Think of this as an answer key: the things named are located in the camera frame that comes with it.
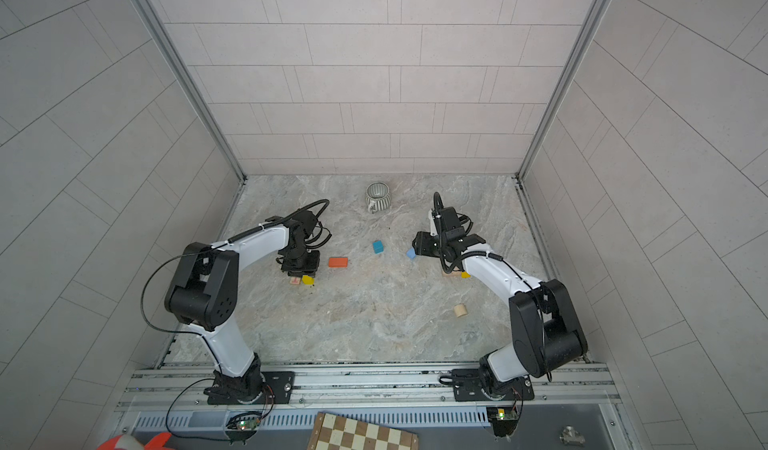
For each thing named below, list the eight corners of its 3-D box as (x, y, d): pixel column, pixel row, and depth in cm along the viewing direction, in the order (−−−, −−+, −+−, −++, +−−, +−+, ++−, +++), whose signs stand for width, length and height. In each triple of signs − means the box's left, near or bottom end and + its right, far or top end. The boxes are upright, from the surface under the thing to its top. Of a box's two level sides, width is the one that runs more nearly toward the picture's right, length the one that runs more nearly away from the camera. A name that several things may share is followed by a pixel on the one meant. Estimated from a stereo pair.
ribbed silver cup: (371, 218, 106) (370, 206, 101) (363, 196, 113) (362, 184, 107) (394, 212, 108) (394, 200, 103) (385, 191, 115) (385, 178, 109)
